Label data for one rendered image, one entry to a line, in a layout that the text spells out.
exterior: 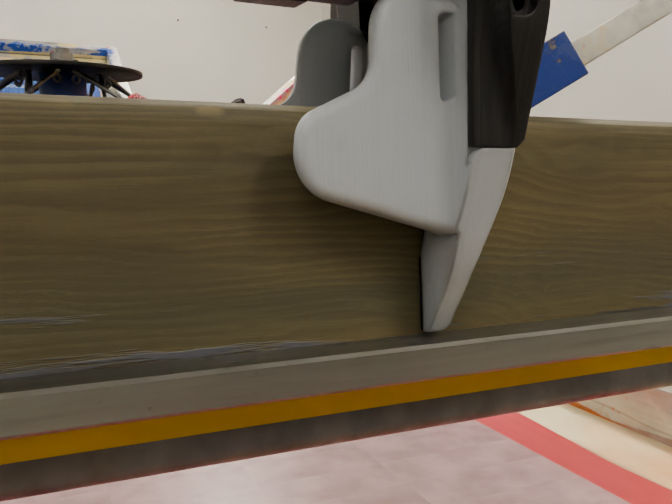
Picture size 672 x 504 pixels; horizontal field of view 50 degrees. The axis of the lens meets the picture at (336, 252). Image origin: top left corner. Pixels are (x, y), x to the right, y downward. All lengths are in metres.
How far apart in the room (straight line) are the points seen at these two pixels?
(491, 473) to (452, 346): 0.24
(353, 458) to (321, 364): 0.26
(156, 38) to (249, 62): 0.63
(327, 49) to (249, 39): 4.87
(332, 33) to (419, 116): 0.06
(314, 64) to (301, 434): 0.11
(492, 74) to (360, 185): 0.04
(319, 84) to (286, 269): 0.07
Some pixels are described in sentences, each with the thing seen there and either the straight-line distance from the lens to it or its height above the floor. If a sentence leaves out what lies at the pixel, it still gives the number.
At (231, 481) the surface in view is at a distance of 0.42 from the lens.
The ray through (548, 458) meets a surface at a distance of 0.47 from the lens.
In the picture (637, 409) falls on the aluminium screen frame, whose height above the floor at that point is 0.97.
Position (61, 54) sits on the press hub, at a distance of 1.50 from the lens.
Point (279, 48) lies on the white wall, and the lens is 5.18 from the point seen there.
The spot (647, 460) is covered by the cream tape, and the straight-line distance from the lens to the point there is 0.48.
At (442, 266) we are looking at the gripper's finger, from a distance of 0.20.
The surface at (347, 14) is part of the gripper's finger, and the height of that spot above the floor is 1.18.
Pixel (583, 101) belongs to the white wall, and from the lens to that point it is 3.08.
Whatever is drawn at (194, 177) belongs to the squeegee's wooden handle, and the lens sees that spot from 0.18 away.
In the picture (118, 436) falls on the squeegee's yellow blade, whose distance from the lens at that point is 0.20.
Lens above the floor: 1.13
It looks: 7 degrees down
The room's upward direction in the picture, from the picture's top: straight up
